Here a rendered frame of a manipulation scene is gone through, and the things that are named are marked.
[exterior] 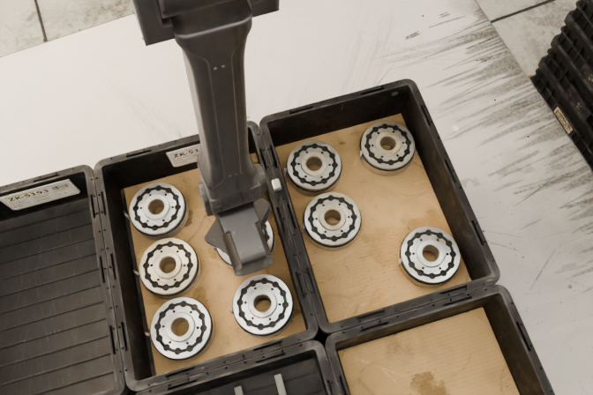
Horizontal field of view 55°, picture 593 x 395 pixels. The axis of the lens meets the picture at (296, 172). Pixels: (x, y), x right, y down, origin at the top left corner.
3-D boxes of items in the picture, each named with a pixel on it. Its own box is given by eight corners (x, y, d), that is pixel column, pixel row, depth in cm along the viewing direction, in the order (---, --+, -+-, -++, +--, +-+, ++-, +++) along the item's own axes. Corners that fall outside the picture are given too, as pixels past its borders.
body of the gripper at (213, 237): (272, 207, 93) (269, 191, 86) (239, 261, 89) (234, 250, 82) (237, 189, 94) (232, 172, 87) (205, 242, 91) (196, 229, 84)
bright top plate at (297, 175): (281, 147, 109) (281, 146, 108) (334, 137, 109) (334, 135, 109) (293, 196, 105) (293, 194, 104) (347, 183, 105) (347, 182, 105)
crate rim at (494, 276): (258, 123, 105) (256, 117, 103) (411, 83, 108) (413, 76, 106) (321, 338, 89) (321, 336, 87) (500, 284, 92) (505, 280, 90)
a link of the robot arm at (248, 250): (258, 158, 76) (196, 178, 74) (289, 236, 72) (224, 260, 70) (258, 191, 86) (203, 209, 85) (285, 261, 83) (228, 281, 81)
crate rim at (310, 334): (96, 167, 103) (92, 161, 101) (257, 123, 105) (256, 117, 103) (131, 395, 87) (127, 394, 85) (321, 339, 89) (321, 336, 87)
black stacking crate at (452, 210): (263, 148, 114) (258, 119, 104) (403, 109, 117) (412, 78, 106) (321, 345, 98) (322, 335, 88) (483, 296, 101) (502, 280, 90)
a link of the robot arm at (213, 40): (258, -101, 42) (109, -67, 39) (286, -46, 39) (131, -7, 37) (260, 165, 80) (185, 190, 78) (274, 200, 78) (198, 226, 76)
